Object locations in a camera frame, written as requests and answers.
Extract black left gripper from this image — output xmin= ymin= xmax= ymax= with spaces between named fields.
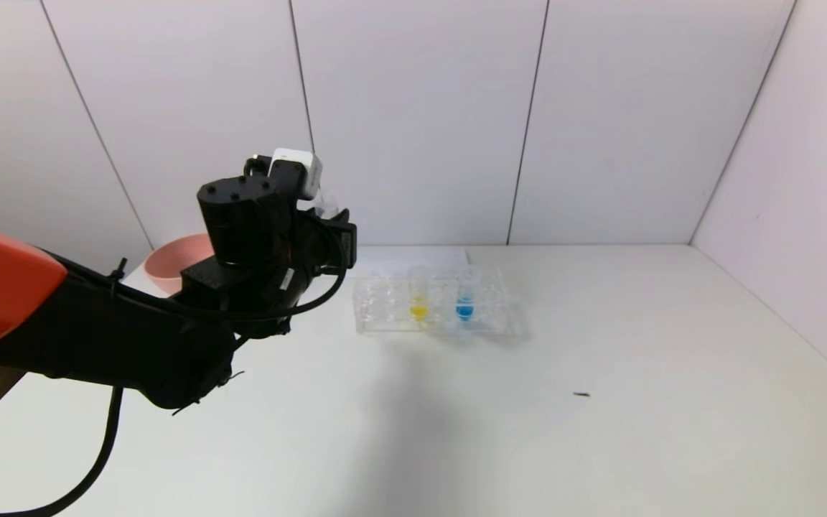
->
xmin=291 ymin=208 xmax=358 ymax=282

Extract clear acrylic test tube rack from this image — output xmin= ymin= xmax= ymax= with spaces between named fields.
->
xmin=353 ymin=264 xmax=512 ymax=337

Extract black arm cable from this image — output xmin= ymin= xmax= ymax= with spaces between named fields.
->
xmin=0 ymin=384 xmax=124 ymax=517

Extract test tube with red pigment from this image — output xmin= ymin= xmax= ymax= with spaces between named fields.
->
xmin=312 ymin=187 xmax=340 ymax=220

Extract test tube with blue pigment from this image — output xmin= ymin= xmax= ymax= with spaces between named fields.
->
xmin=455 ymin=264 xmax=479 ymax=322

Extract white paper sheet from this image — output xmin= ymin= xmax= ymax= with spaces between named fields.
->
xmin=345 ymin=247 xmax=470 ymax=279

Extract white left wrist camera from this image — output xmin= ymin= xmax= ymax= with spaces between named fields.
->
xmin=267 ymin=147 xmax=324 ymax=201

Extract test tube with yellow pigment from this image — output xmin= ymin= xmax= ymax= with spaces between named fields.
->
xmin=408 ymin=264 xmax=430 ymax=322

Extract pink plastic bowl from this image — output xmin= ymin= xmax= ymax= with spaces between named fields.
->
xmin=144 ymin=233 xmax=215 ymax=296

